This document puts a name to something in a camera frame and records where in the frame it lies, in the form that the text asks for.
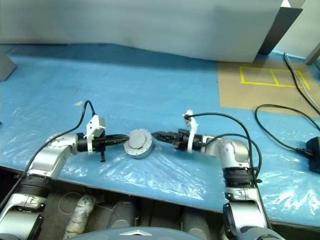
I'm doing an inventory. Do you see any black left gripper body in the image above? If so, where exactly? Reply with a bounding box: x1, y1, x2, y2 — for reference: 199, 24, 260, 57
92, 134, 110, 163

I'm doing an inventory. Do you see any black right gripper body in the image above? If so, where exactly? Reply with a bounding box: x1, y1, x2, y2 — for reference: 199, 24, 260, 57
172, 128, 192, 152

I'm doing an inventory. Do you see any round grey motor lid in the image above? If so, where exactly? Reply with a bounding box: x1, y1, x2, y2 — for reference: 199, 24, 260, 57
126, 128, 153, 152

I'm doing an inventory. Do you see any blue plastic table sheet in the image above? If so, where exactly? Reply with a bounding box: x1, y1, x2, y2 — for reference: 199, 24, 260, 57
0, 43, 320, 227

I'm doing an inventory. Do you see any brown cardboard sheet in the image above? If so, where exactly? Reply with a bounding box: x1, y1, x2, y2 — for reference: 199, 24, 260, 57
217, 61, 320, 118

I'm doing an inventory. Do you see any dark rounded shape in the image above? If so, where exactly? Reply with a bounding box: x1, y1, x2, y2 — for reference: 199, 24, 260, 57
109, 201, 137, 228

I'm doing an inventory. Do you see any white wrapped bundle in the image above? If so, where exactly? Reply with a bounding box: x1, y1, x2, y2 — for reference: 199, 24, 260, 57
63, 195, 96, 240

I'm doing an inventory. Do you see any grey robot torso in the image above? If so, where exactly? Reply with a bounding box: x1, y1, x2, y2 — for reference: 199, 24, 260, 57
84, 226, 226, 240

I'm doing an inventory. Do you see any yellow tape rectangle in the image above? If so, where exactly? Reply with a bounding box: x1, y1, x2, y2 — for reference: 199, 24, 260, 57
239, 65, 311, 90

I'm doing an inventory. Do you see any white backdrop board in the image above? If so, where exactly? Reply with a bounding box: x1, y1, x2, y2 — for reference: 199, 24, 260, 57
0, 0, 285, 63

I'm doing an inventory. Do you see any grey wedge block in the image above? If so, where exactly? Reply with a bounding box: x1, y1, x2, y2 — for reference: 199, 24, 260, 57
0, 51, 18, 82

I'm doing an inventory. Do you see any black power adapter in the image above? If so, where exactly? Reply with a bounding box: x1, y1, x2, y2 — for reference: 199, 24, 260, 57
306, 136, 320, 173

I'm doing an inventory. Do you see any dark grey upright panel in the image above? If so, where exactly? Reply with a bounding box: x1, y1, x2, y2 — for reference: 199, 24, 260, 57
257, 6, 304, 56

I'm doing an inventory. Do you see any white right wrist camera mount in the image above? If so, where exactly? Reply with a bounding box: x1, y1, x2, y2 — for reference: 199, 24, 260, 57
182, 109, 200, 154

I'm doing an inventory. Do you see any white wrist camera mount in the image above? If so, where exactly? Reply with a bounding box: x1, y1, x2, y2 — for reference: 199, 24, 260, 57
84, 114, 106, 154
182, 109, 200, 154

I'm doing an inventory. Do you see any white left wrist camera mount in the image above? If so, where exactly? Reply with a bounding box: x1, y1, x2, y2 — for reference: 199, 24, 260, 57
84, 114, 106, 154

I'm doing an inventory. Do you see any thin white cord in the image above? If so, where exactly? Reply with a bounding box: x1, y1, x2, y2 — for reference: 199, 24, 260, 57
57, 191, 85, 218

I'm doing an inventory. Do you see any black adapter cable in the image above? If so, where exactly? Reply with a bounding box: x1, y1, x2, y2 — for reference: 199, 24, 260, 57
254, 103, 320, 154

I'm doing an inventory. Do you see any long black cable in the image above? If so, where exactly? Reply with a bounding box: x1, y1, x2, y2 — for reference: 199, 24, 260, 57
284, 52, 320, 115

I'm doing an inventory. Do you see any long grey cable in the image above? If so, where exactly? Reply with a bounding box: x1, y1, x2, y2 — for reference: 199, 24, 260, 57
285, 53, 320, 112

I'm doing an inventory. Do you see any grey metal post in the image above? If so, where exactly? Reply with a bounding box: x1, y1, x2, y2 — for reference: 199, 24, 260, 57
304, 42, 320, 66

